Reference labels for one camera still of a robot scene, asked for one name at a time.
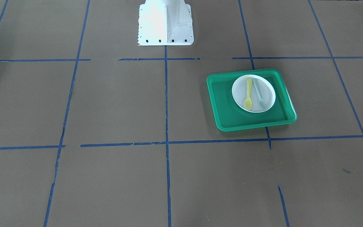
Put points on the yellow plastic spoon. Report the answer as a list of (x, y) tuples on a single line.
[(248, 104)]

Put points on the white round plate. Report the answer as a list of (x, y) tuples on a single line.
[(239, 90)]

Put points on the green plastic tray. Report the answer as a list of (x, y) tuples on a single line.
[(230, 117)]

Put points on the white pedestal column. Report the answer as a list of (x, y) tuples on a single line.
[(165, 23)]

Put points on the translucent plastic fork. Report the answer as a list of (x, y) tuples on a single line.
[(261, 101)]

